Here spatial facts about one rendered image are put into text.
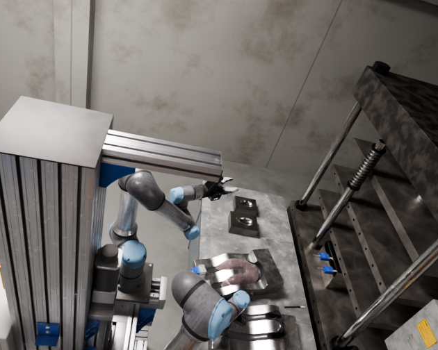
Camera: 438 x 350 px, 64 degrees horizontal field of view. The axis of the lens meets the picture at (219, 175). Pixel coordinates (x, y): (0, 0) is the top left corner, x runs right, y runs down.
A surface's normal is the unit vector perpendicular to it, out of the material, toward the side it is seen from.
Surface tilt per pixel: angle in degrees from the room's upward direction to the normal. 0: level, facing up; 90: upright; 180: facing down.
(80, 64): 90
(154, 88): 90
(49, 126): 0
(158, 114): 90
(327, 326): 0
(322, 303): 0
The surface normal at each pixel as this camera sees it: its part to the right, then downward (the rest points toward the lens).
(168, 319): 0.26, -0.75
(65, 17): 0.05, 0.64
